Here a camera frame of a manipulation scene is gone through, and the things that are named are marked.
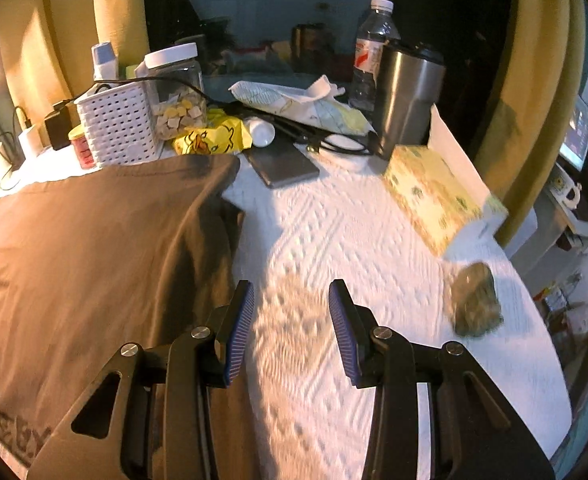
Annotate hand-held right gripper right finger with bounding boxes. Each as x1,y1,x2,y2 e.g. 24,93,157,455
328,280,557,480

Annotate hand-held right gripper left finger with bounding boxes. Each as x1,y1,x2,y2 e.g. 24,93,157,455
26,280,255,480

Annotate brown printed t-shirt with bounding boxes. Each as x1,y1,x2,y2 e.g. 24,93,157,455
0,154,262,480

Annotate white textured table cover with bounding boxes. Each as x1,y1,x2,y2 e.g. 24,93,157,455
0,145,574,480

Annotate grey-green rock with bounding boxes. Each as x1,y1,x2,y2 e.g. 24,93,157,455
454,261,503,336

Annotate yellow tissue box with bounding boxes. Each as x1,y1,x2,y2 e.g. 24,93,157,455
384,144,508,257

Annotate grey smartphone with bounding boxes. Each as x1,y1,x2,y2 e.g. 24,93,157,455
246,136,321,190

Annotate black eyeglasses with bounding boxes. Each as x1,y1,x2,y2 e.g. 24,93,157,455
244,110,381,157

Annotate yellow snack bag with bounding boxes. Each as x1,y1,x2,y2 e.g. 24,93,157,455
173,108,253,157

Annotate small white bottle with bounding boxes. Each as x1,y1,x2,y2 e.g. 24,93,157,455
244,116,276,148

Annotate grey side shelf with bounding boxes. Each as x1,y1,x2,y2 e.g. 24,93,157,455
511,200,579,281

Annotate clear jar with white lid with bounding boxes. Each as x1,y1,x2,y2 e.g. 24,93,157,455
143,42,209,141

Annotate steel tumbler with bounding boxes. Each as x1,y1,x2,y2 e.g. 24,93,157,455
374,40,445,161

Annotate printed wipes pack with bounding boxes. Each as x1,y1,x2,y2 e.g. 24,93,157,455
228,76,375,136

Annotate red candle jar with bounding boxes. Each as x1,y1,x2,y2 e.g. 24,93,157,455
69,126,97,171

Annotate white perforated plastic basket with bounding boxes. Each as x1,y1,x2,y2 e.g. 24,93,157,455
74,81,165,167

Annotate white mug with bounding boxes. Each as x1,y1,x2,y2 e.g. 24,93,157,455
548,170,584,211

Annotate black charger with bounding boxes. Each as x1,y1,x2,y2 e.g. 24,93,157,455
44,100,77,151

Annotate white charger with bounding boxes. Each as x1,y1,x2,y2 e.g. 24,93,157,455
18,122,42,158

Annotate clear water bottle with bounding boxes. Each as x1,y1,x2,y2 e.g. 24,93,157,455
350,0,401,113

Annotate pale plastic bottle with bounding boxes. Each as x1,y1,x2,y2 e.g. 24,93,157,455
91,41,120,81

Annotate computer monitor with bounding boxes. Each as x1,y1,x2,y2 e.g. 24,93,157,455
558,95,588,171

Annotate yellow curtain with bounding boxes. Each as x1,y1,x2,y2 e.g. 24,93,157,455
474,0,587,246
0,0,149,106

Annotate black charging cable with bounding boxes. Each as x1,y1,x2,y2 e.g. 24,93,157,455
54,75,255,111

